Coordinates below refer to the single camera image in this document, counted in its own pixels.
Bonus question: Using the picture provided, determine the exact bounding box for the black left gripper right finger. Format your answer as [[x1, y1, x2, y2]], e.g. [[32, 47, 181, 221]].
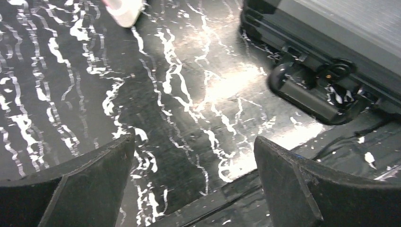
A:
[[254, 136, 401, 227]]

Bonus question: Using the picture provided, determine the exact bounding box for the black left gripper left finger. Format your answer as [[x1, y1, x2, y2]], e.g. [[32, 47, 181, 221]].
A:
[[0, 135, 135, 227]]

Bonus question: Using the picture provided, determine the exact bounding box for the black plastic poker case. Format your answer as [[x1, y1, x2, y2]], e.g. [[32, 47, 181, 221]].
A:
[[241, 0, 401, 125]]

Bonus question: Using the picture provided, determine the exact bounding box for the white pvc pipe frame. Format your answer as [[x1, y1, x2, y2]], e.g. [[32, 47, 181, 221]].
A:
[[102, 0, 145, 28]]

